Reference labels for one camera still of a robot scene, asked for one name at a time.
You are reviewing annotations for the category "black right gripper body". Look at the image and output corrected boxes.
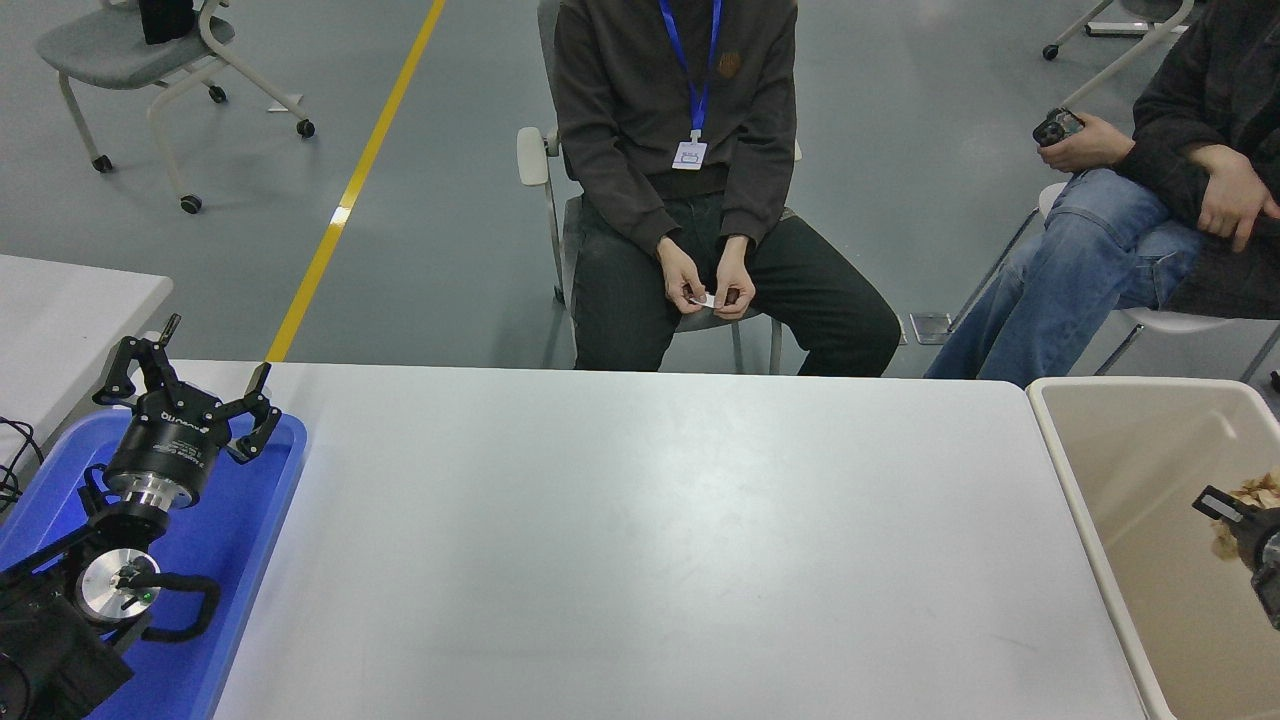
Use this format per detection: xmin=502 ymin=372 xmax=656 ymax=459
xmin=1238 ymin=508 xmax=1280 ymax=573

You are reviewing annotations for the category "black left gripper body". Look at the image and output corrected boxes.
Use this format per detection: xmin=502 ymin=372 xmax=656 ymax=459
xmin=105 ymin=388 xmax=232 ymax=493

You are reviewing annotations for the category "tan paper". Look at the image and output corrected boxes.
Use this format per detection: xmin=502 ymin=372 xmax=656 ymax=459
xmin=1210 ymin=471 xmax=1280 ymax=561

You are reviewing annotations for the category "black phone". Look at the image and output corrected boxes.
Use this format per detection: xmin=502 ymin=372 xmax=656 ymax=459
xmin=1032 ymin=107 xmax=1087 ymax=148

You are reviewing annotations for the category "person's right hand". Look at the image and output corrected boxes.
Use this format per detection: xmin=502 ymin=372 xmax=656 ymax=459
xmin=1190 ymin=145 xmax=1280 ymax=254
xmin=656 ymin=236 xmax=707 ymax=307

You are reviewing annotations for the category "person's left hand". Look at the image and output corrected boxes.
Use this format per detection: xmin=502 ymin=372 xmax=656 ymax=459
xmin=712 ymin=236 xmax=757 ymax=322
xmin=1038 ymin=112 xmax=1139 ymax=174

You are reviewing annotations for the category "large pale bin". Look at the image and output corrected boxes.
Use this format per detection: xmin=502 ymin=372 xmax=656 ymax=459
xmin=1027 ymin=376 xmax=1280 ymax=720

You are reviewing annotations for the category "white side table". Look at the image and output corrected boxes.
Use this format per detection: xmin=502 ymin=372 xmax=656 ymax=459
xmin=0 ymin=253 xmax=175 ymax=501

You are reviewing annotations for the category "blue plastic tray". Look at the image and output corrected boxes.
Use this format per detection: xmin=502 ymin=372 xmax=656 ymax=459
xmin=0 ymin=410 xmax=309 ymax=720

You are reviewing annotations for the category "yellow floor tape line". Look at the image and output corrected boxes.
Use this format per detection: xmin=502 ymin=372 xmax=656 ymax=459
xmin=264 ymin=0 xmax=448 ymax=363

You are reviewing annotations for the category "person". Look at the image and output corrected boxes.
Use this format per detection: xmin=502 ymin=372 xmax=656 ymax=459
xmin=553 ymin=0 xmax=903 ymax=377
xmin=925 ymin=0 xmax=1280 ymax=381

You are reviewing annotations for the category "grey wheeled chair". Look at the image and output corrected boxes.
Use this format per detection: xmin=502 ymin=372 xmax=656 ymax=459
xmin=1042 ymin=0 xmax=1213 ymax=111
xmin=33 ymin=0 xmax=316 ymax=215

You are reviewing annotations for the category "black bag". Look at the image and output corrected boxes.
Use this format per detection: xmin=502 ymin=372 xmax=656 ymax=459
xmin=138 ymin=0 xmax=198 ymax=46

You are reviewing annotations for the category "black cable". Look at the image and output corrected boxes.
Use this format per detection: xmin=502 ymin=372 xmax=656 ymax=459
xmin=0 ymin=417 xmax=46 ymax=516

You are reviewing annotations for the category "blue lanyard with badge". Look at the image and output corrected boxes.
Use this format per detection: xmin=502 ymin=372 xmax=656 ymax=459
xmin=657 ymin=0 xmax=724 ymax=172

